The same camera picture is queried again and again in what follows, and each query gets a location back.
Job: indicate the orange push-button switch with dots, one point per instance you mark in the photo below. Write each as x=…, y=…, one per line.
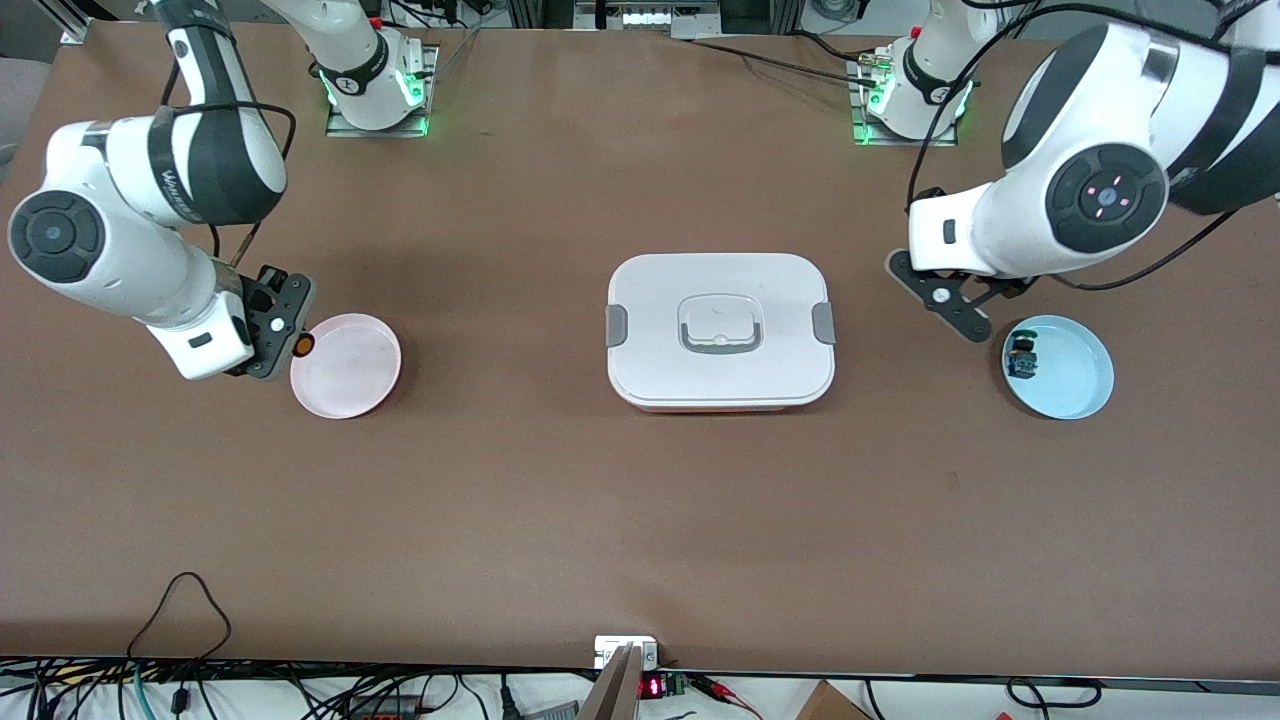
x=303, y=346

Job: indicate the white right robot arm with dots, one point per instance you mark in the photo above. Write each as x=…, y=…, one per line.
x=130, y=250

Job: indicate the white lidded lunch box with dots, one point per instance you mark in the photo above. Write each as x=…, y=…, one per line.
x=720, y=375

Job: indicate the pink round plate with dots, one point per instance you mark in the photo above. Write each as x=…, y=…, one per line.
x=350, y=370

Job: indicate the red LED display board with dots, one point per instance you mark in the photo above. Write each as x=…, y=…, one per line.
x=655, y=687

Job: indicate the grey aluminium bar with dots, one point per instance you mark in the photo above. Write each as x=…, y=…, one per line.
x=612, y=690

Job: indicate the brown cardboard box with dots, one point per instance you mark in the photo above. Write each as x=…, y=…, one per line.
x=828, y=705

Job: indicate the light blue round plate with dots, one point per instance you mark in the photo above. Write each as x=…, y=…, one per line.
x=1070, y=375

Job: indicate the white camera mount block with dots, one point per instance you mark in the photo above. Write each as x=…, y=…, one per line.
x=610, y=648

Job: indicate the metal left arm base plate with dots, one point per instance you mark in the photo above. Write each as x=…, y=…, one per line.
x=905, y=142

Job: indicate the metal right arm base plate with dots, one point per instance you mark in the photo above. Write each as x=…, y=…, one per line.
x=345, y=130

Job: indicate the green push-button switch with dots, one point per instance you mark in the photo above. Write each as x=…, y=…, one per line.
x=1022, y=358

